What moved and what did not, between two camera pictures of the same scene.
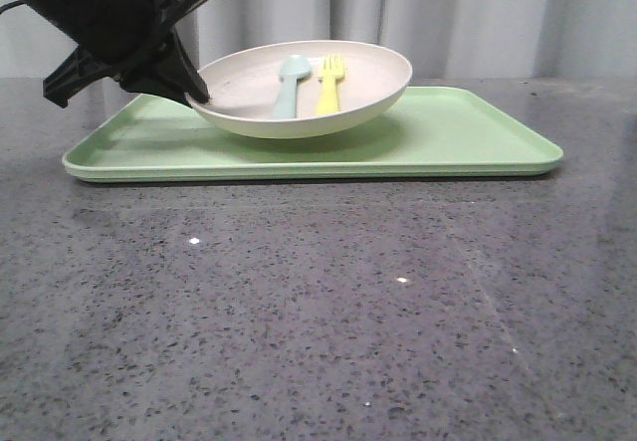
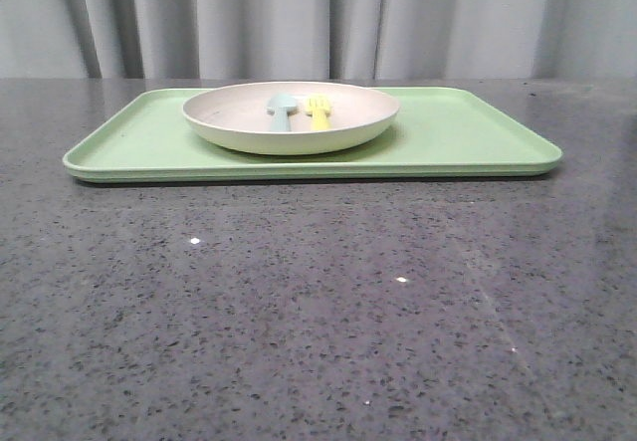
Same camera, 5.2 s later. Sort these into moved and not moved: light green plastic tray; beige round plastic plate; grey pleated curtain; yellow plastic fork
Moved: beige round plastic plate; yellow plastic fork
Not moved: light green plastic tray; grey pleated curtain
